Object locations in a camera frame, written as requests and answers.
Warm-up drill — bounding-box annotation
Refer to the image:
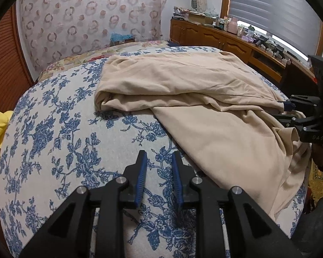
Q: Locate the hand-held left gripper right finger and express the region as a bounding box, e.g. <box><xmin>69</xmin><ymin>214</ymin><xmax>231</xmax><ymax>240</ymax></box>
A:
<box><xmin>172</xmin><ymin>151</ymin><xmax>302</xmax><ymax>258</ymax></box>

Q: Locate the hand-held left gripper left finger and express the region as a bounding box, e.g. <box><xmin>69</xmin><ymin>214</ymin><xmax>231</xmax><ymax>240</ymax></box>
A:
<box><xmin>19</xmin><ymin>150</ymin><xmax>148</xmax><ymax>258</ymax></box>

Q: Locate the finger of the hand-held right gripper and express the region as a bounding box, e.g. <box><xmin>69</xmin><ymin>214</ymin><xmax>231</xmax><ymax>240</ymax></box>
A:
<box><xmin>272</xmin><ymin>113</ymin><xmax>317</xmax><ymax>138</ymax></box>
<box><xmin>281</xmin><ymin>95</ymin><xmax>321</xmax><ymax>112</ymax></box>

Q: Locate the beige printed t-shirt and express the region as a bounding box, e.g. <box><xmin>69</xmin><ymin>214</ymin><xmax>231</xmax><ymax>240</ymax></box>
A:
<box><xmin>94</xmin><ymin>52</ymin><xmax>311</xmax><ymax>222</ymax></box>

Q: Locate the blue floral blanket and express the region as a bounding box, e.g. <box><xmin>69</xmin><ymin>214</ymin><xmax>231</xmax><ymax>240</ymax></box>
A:
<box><xmin>0</xmin><ymin>46</ymin><xmax>307</xmax><ymax>258</ymax></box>

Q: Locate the pink box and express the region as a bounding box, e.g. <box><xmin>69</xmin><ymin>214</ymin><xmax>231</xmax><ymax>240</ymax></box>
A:
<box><xmin>227</xmin><ymin>17</ymin><xmax>239</xmax><ymax>34</ymax></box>

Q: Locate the dark chair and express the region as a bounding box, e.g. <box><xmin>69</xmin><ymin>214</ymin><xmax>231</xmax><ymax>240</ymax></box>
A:
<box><xmin>291</xmin><ymin>197</ymin><xmax>323</xmax><ymax>253</ymax></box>

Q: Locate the wooden cabinet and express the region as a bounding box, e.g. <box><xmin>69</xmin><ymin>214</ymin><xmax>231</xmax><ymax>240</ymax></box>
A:
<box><xmin>169</xmin><ymin>18</ymin><xmax>317</xmax><ymax>86</ymax></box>

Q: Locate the cardboard box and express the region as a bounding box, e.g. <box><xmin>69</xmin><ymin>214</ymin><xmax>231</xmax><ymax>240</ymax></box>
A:
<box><xmin>188</xmin><ymin>13</ymin><xmax>206</xmax><ymax>24</ymax></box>

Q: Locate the colourful floral pillow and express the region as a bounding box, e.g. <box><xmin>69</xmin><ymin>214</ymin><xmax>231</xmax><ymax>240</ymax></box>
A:
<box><xmin>38</xmin><ymin>40</ymin><xmax>175</xmax><ymax>82</ymax></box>

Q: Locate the blue tissue box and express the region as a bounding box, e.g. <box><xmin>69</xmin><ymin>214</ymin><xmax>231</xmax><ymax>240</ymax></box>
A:
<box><xmin>109</xmin><ymin>33</ymin><xmax>132</xmax><ymax>46</ymax></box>

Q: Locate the brown slatted wooden panel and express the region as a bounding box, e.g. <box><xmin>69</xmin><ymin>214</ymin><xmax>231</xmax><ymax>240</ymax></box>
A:
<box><xmin>0</xmin><ymin>5</ymin><xmax>34</xmax><ymax>113</ymax></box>

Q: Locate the ring-patterned curtain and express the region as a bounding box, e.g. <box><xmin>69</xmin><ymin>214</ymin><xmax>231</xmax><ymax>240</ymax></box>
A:
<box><xmin>16</xmin><ymin>0</ymin><xmax>169</xmax><ymax>73</ymax></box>

